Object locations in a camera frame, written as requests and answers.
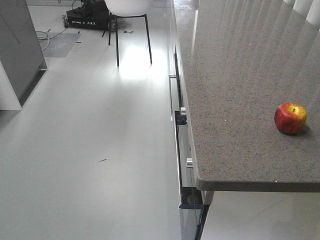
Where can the red yellow apple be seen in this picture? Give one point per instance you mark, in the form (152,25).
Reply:
(290,118)

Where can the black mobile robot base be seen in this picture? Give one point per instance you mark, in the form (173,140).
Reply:
(92,14)

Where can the grey speckled kitchen counter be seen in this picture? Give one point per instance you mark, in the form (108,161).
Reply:
(240,60)

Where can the white chair with black legs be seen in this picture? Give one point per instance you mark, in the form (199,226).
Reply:
(126,9)

